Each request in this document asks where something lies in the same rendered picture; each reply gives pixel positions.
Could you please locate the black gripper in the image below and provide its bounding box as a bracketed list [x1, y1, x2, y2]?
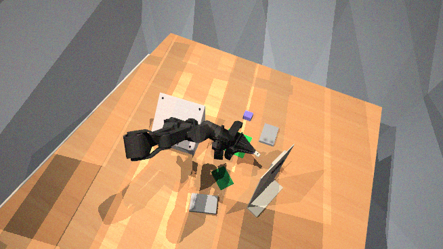
[211, 120, 255, 160]

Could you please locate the purple cube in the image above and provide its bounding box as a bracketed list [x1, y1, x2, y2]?
[243, 110, 253, 121]

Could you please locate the green flat square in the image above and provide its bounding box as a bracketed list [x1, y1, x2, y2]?
[234, 135, 252, 158]

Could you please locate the beige panel with socket ports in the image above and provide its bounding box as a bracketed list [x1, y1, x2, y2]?
[247, 144, 294, 218]

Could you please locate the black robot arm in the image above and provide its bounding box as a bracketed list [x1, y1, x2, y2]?
[123, 117, 227, 162]

